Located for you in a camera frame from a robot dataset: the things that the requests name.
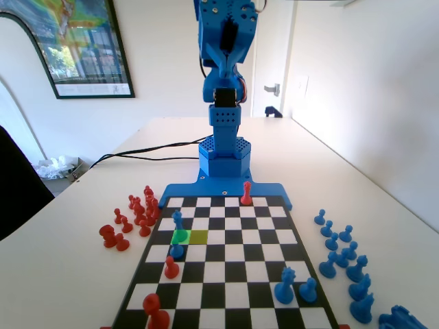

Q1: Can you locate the blue board base plate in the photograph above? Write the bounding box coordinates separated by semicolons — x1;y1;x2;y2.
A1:
163;171;295;212

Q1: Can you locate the blue chess king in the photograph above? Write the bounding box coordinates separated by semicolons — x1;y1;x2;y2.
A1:
170;209;189;245

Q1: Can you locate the blue chess queen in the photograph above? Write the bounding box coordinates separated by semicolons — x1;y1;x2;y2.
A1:
273;266;296;305

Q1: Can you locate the blue chess rook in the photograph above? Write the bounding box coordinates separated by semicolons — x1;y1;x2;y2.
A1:
379;304;429;329

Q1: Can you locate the black power cable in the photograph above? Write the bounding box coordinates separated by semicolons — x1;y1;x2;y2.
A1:
99;135;214;164
89;154;200;170

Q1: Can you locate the red chess queen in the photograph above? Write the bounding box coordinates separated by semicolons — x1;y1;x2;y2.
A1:
240;181;254;206

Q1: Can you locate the box of crumpled paper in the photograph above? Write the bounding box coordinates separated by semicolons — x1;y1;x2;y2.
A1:
33;155;87;182

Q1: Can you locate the blue chess knight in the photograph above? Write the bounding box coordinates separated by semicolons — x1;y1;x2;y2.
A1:
349;293;375;324
348;273;372;302

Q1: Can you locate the black and white chessboard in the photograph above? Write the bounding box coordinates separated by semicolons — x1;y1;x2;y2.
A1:
108;195;340;329

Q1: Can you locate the black framed poster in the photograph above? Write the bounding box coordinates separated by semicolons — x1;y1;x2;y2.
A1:
0;0;136;101

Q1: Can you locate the red chess king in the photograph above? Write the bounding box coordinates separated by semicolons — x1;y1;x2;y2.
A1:
142;293;171;329

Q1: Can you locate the white door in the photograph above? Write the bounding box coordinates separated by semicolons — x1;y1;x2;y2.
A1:
252;0;296;119

